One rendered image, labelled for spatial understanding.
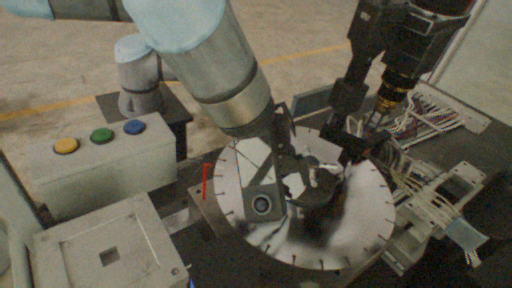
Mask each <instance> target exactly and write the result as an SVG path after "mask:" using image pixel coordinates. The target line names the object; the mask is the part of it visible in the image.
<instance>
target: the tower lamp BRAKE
mask: <svg viewBox="0 0 512 288"><path fill-rule="evenodd" d="M259 279H260V266H259V263H258V259H257V256H256V255H255V254H254V251H253V250H251V248H249V246H247V245H246V244H245V243H244V242H240V241H239V240H236V239H234V238H230V237H221V238H217V239H214V240H212V241H209V242H207V243H205V245H204V246H201V247H200V250H198V251H197V252H196V254H195V256H194V258H193V260H192V266H191V288H257V286H258V282H259Z"/></svg>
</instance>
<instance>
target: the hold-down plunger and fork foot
mask: <svg viewBox="0 0 512 288"><path fill-rule="evenodd" d="M360 17H361V18H362V19H364V20H365V21H368V20H369V18H370V15H368V14H367V13H365V12H362V13H361V15H360ZM345 118H346V115H339V113H336V112H335V111H334V113H333V115H332V118H331V119H330V123H329V124H328V123H325V124H324V126H322V127H321V131H320V133H319V135H318V137H319V138H321V139H323V140H326V141H328V142H330V143H332V144H335V145H337V146H339V147H340V148H343V149H342V151H341V153H340V155H339V158H338V160H337V161H338V162H339V164H340V165H341V166H343V168H346V167H347V164H348V162H349V161H350V159H352V166H354V164H355V162H356V160H357V158H358V157H359V156H360V157H362V155H363V153H364V152H365V149H366V147H367V145H368V144H369V141H367V140H363V139H361V138H360V137H357V136H356V135H352V134H350V133H348V132H347V131H343V130H341V126H342V125H343V121H344V119H345Z"/></svg>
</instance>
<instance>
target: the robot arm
mask: <svg viewBox="0 0 512 288"><path fill-rule="evenodd" d="M0 4H1V5H2V6H3V7H4V8H5V9H6V10H8V11H9V12H11V14H15V15H17V16H20V17H27V18H45V19H49V20H50V21H52V22H55V19H59V20H78V21H113V22H123V23H136V25H138V29H139V30H140V33H141V34H130V35H128V36H125V37H124V38H121V39H119V40H118V41H117V43H116V44H115V47H114V50H115V60H116V65H117V69H118V73H119V78H120V87H121V89H120V97H119V101H118V104H119V109H120V113H122V114H123V115H124V116H125V117H127V118H137V117H140V116H143V115H146V114H150V113H156V112H158V113H159V114H160V115H161V114H162V113H164V111H165V109H166V107H167V104H166V98H165V96H164V93H163V91H162V90H161V88H160V82H181V83H182V85H183V86H184V87H185V88H186V90H187V91H188V92H189V93H190V94H191V96H192V97H193V100H195V101H196V102H197V103H198V104H199V105H200V107H201V109H203V110H204V113H206V114H207V116H208V117H209V119H210V120H211V121H212V122H214V124H215V125H217V126H218V128H219V129H220V130H221V131H222V132H223V133H224V134H225V135H227V136H232V137H233V142H234V147H235V153H236V163H237V169H238V174H239V180H240V190H241V196H242V201H243V206H244V212H245V220H247V221H248V222H249V223H250V224H260V223H268V222H276V221H279V220H281V219H282V218H283V217H284V216H285V215H286V213H287V204H286V199H287V200H290V199H292V198H298V196H299V195H300V194H301V193H303V190H304V189H305V187H306V186H307V181H308V179H309V176H310V171H309V165H308V159H307V158H305V157H304V156H303V153H299V154H296V150H295V148H294V145H293V144H290V142H291V137H290V129H291V131H292V132H293V135H294V137H296V136H297V135H296V127H295V123H294V120H293V118H292V116H291V114H290V111H289V109H288V107H287V105H286V104H285V101H284V102H281V103H278V104H275V102H274V99H273V97H272V94H271V87H270V86H269V84H268V82H267V78H266V77H265V75H264V73H263V70H262V68H261V66H260V64H259V63H258V59H257V58H256V57H255V56H254V52H253V51H252V49H251V47H250V46H249V42H248V41H247V39H246V37H245V33H244V32H243V30H242V28H241V27H240V24H239V21H238V20H237V18H236V15H235V12H234V11H233V9H232V7H231V2H230V0H0ZM280 107H281V108H282V110H283V113H276V112H275V111H277V110H278V108H280ZM289 118H290V119H289ZM290 121H291V122H290ZM291 124H292V125H291ZM285 184H286V185H288V186H289V189H287V188H285Z"/></svg>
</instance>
